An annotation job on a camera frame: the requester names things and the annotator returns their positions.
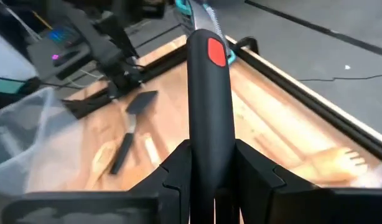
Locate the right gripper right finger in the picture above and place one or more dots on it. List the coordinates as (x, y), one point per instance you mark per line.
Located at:
(256, 177)

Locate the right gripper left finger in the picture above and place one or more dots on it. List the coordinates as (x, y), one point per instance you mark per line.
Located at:
(175, 177)

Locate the narrow wooden spatula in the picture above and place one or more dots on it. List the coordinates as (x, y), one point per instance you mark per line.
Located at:
(152, 149)

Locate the wooden spoon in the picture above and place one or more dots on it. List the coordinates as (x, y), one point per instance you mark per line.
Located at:
(100, 161)

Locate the wooden spork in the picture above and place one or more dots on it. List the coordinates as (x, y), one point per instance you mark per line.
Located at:
(334, 165)

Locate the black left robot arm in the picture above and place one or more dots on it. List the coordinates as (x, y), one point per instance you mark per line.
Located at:
(116, 62)

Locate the clear plastic storage bin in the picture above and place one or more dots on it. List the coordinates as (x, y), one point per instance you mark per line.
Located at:
(29, 140)
(374, 174)

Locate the teal metal box grater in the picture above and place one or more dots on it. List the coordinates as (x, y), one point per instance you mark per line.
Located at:
(202, 15)

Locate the backlit computer keyboard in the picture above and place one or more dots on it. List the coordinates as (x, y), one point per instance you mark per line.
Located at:
(62, 35)

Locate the black metal table frame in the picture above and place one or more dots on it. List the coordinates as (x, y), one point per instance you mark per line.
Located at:
(334, 115)

